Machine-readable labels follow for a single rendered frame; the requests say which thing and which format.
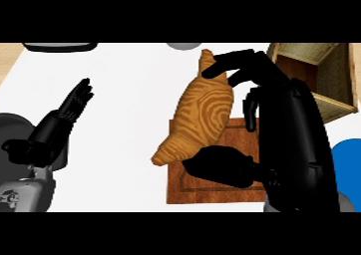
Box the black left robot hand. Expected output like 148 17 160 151
2 78 96 169

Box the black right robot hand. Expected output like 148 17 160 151
181 49 342 213

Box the golden brown croissant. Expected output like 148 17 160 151
151 49 237 167

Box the square wicker basket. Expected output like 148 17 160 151
265 42 359 125

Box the brown wooden cutting board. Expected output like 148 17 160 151
166 117 268 205

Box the dark grey round plate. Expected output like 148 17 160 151
0 113 71 173

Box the blue round object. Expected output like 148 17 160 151
330 138 361 213

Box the black appliance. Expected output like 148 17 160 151
21 42 101 53

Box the grey round object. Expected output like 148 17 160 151
167 42 203 51

